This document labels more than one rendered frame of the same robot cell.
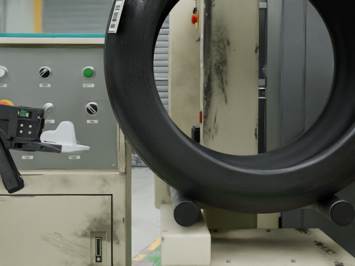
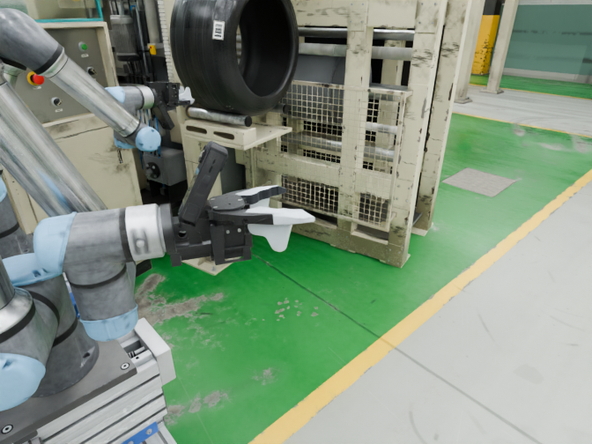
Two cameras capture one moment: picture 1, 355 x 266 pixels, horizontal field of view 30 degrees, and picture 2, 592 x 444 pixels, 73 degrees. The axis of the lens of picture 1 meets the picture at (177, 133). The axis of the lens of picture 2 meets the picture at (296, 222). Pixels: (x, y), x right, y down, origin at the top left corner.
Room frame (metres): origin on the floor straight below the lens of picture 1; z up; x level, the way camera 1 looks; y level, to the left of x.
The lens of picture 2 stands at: (0.05, 1.25, 1.32)
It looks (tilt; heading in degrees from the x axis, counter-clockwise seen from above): 28 degrees down; 305
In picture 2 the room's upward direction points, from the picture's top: straight up
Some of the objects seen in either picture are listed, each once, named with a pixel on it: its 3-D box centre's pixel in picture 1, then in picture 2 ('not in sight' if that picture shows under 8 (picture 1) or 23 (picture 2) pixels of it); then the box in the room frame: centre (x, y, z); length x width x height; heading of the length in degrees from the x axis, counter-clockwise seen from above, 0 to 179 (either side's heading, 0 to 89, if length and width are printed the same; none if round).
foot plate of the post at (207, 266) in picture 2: not in sight; (212, 255); (1.60, -0.12, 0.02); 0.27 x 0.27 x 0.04; 2
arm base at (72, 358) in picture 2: not in sight; (48, 344); (0.74, 1.06, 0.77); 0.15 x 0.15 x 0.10
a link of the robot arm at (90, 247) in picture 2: not in sight; (87, 242); (0.54, 1.03, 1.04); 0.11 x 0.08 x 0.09; 51
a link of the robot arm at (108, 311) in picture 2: not in sight; (107, 292); (0.55, 1.02, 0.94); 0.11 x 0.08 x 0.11; 141
